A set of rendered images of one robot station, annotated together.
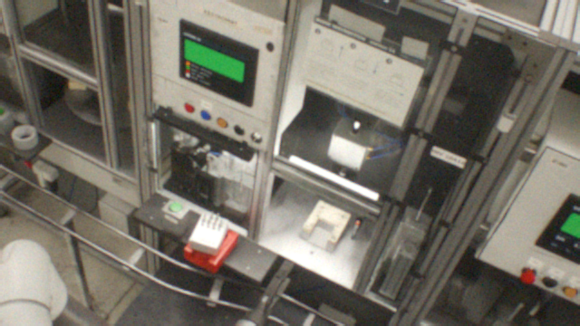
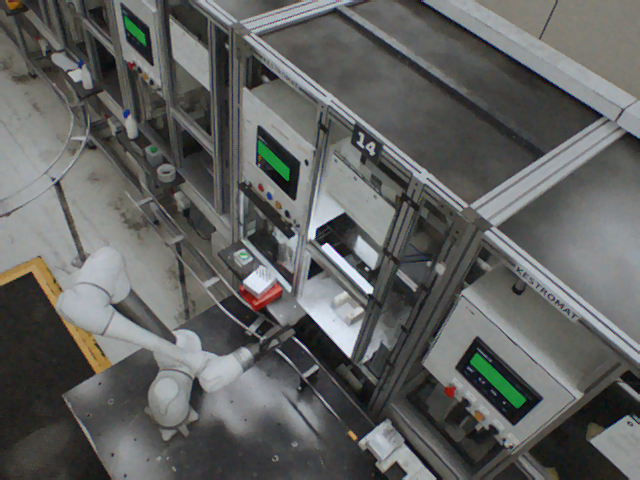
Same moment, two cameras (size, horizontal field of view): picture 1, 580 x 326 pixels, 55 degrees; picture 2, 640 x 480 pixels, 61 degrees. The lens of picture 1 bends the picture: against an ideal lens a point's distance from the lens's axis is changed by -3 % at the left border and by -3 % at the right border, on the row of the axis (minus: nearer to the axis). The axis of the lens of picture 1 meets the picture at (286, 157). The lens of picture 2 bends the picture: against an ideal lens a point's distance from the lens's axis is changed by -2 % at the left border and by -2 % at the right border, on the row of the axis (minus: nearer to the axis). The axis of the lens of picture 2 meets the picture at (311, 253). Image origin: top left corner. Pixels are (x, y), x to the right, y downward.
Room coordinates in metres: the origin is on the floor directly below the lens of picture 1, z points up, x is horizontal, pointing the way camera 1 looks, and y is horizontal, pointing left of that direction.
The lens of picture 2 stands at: (-0.06, -0.54, 3.08)
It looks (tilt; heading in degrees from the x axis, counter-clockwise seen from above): 52 degrees down; 23
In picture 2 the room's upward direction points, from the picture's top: 10 degrees clockwise
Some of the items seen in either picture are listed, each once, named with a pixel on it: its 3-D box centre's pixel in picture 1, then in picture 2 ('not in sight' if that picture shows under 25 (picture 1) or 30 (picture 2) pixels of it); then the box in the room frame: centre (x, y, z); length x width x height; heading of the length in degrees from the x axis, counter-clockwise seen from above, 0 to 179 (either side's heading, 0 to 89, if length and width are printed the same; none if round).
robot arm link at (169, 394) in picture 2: not in sight; (168, 396); (0.57, 0.25, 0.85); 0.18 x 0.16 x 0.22; 23
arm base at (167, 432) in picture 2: not in sight; (173, 415); (0.56, 0.23, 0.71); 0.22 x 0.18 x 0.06; 71
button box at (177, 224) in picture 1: (177, 216); (244, 262); (1.26, 0.34, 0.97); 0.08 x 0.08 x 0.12; 71
